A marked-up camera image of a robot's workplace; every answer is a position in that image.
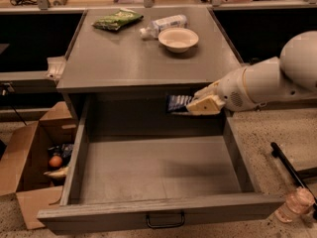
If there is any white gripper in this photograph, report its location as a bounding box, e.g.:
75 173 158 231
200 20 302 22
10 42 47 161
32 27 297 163
186 67 256 115

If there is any dark blue rxbar wrapper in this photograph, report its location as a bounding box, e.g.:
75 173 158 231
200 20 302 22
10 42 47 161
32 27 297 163
166 95 193 113

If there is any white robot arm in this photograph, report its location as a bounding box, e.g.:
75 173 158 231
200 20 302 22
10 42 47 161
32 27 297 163
186 31 317 115

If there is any open grey top drawer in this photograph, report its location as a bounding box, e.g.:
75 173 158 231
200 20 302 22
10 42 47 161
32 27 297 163
38 95 282 235

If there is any grey cabinet counter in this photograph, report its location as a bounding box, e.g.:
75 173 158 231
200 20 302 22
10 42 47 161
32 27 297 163
56 5 251 121

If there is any white bowl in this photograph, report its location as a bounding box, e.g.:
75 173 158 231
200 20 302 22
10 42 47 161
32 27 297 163
158 28 199 54

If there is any clear plastic water bottle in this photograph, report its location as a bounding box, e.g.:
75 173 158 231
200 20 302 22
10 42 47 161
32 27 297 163
140 14 187 39

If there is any black pole stand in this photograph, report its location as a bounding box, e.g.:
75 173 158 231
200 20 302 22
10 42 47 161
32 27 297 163
270 142 317 220

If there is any green snack bag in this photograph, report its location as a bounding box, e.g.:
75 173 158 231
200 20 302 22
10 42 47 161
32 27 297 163
92 9 143 31

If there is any pink plastic bottle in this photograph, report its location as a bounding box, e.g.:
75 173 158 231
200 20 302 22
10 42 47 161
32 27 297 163
274 186 315 223

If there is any blue snack bag in box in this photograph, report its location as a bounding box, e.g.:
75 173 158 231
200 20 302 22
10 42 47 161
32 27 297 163
48 144 73 165

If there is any orange fruit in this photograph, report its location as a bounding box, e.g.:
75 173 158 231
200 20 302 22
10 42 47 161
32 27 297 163
49 156 62 169

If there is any yellow snack bag in box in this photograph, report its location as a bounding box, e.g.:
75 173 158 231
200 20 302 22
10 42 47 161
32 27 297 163
45 167 68 179

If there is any brown cardboard box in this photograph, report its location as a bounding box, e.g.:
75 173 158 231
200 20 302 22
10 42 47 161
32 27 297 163
0 101 77 230

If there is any black drawer handle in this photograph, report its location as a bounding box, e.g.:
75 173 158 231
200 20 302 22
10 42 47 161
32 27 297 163
146 212 185 229

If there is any white bracket on rail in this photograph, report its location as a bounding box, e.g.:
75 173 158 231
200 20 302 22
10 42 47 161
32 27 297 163
46 56 66 80

